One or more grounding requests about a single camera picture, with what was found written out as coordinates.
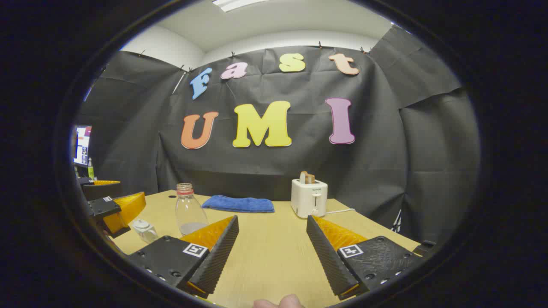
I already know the white glass teacup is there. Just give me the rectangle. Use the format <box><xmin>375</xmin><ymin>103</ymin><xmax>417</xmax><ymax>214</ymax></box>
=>
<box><xmin>133</xmin><ymin>219</ymin><xmax>159</xmax><ymax>244</ymax></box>

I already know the ceiling light panel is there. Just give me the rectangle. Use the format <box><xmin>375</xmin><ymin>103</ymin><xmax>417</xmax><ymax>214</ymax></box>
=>
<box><xmin>213</xmin><ymin>0</ymin><xmax>268</xmax><ymax>12</ymax></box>

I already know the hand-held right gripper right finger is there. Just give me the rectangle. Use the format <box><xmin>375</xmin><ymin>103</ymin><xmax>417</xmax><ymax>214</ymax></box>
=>
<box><xmin>307</xmin><ymin>215</ymin><xmax>422</xmax><ymax>300</ymax></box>

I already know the white toaster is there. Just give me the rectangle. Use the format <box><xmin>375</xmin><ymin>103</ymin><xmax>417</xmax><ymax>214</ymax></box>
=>
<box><xmin>291</xmin><ymin>179</ymin><xmax>328</xmax><ymax>219</ymax></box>

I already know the black backdrop cloth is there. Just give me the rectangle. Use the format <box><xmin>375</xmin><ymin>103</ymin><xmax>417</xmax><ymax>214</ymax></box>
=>
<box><xmin>75</xmin><ymin>26</ymin><xmax>480</xmax><ymax>245</ymax></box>

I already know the blue folded towel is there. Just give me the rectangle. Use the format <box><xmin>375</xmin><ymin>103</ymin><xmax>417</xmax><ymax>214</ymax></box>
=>
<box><xmin>202</xmin><ymin>195</ymin><xmax>275</xmax><ymax>213</ymax></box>

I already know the computer monitor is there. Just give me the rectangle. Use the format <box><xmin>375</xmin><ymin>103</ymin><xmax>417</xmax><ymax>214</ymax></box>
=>
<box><xmin>73</xmin><ymin>125</ymin><xmax>92</xmax><ymax>167</ymax></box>

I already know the clear plastic water bottle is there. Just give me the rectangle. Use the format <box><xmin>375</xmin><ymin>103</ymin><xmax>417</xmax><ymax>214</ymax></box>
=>
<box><xmin>175</xmin><ymin>183</ymin><xmax>209</xmax><ymax>236</ymax></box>

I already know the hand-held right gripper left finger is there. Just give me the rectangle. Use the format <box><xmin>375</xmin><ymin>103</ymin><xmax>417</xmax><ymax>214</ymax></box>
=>
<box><xmin>128</xmin><ymin>215</ymin><xmax>239</xmax><ymax>299</ymax></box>

